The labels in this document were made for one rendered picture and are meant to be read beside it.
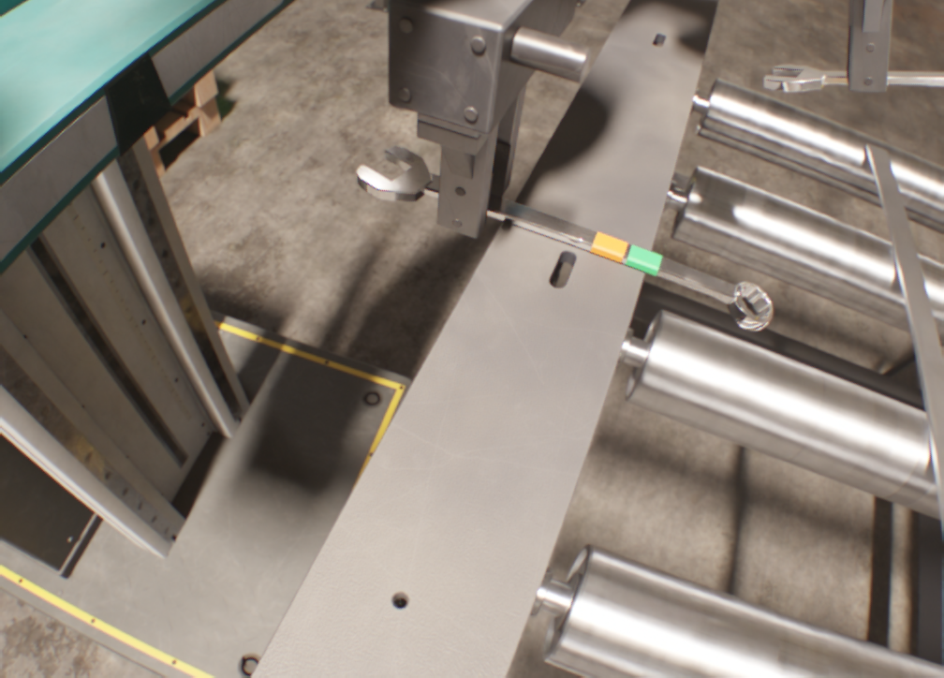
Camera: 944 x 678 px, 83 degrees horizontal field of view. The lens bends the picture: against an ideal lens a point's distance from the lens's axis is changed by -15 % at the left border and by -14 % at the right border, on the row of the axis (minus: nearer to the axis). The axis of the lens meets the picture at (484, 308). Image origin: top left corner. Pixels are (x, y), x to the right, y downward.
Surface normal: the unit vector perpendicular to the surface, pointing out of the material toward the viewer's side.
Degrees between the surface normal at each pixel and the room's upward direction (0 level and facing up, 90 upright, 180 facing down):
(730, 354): 3
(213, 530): 0
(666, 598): 19
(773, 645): 8
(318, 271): 0
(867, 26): 111
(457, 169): 120
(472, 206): 90
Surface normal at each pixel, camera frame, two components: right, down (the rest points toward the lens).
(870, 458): -0.24, 0.21
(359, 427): 0.10, -0.61
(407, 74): -0.37, 0.71
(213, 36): 0.95, 0.29
